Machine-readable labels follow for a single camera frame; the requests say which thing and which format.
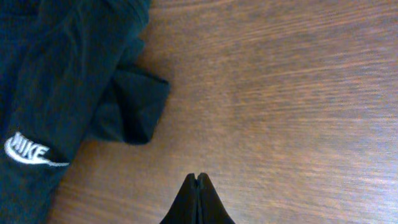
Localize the dark green cloth garment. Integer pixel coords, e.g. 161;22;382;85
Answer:
1;0;169;223

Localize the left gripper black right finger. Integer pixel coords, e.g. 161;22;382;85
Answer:
197;173;235;224

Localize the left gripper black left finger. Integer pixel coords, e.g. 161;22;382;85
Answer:
160;173;198;224

